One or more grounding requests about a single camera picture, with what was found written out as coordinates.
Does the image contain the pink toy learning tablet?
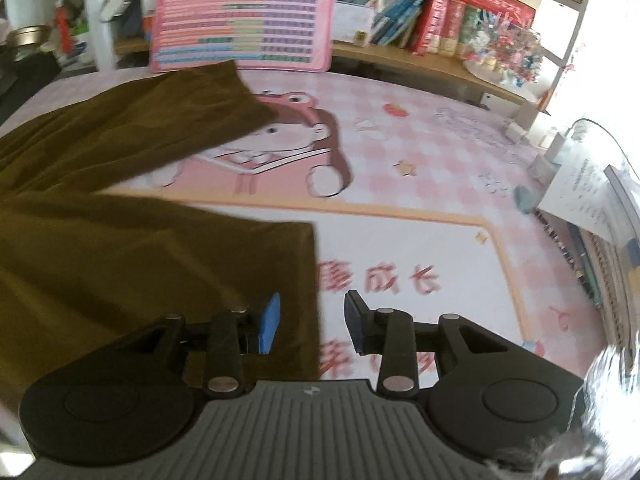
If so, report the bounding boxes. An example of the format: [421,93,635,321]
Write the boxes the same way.
[149,0,337,74]

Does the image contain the white curved shelf frame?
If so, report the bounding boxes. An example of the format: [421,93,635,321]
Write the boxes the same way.
[514,0,601,132]

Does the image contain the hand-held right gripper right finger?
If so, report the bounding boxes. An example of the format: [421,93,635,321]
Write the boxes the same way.
[344,290,507,397]

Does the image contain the wooden shelf board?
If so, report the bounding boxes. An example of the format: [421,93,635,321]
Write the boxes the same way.
[114,35,551,107]

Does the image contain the bag of colourful candies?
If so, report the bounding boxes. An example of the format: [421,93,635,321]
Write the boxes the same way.
[462,14,547,87]

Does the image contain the metal bowl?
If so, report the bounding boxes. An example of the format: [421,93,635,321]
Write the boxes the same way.
[7,25,52,50]

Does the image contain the black cloth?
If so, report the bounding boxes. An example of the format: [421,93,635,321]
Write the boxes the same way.
[0,45,62,126]

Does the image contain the teal pen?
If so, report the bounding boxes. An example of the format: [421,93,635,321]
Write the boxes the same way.
[569,224,604,309]

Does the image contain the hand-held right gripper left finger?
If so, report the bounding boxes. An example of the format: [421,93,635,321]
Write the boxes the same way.
[117,293,282,397]

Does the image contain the pink cartoon desk mat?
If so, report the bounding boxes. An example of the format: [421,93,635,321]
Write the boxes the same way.
[0,67,621,391]

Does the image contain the white pink box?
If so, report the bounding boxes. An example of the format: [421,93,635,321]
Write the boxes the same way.
[332,2,375,45]

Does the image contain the printed paper sheet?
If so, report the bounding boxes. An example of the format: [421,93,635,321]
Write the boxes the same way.
[537,152,627,244]

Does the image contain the orange blue box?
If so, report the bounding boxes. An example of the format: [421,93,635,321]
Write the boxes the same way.
[139,0,165,42]

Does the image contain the stack of notebooks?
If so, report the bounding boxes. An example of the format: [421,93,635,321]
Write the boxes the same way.
[538,164,640,352]

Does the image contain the brown pants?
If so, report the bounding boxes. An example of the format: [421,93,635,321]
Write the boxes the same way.
[0,59,322,413]

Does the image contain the row of blue books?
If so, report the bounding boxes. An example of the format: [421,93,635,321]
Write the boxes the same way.
[335,0,444,49]

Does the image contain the white shelf post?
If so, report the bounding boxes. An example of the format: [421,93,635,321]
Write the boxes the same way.
[80,0,151,74]

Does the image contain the red plastic toy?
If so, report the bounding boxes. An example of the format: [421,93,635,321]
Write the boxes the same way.
[54,2,75,54]

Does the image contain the white bucket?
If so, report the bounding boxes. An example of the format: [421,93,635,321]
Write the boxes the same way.
[4,0,67,32]

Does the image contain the white charger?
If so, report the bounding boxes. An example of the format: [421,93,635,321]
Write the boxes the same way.
[545,130,569,164]

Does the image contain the teal eraser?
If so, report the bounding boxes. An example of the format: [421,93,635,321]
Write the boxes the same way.
[514,186,544,214]

